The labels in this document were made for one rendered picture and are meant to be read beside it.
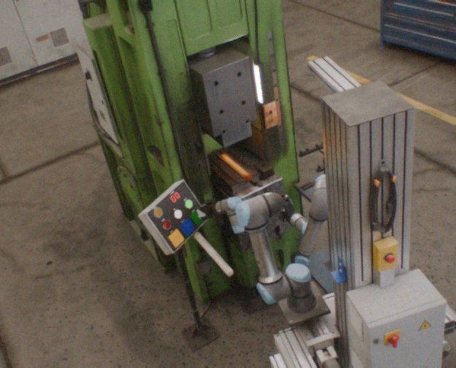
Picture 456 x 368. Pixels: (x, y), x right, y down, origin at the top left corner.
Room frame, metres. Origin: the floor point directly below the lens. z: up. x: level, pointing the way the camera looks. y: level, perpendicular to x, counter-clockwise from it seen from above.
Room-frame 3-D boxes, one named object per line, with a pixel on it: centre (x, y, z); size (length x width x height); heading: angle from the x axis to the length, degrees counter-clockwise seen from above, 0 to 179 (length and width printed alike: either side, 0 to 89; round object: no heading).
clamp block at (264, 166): (3.09, -0.23, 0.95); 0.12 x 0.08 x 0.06; 24
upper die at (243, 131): (3.15, 0.00, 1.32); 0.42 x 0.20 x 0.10; 24
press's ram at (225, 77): (3.17, -0.04, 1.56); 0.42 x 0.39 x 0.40; 24
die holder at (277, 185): (3.18, -0.05, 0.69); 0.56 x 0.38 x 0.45; 24
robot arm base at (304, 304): (2.04, -0.25, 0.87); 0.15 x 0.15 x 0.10
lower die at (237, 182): (3.15, 0.00, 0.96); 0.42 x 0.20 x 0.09; 24
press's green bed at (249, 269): (3.18, -0.05, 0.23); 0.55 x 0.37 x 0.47; 24
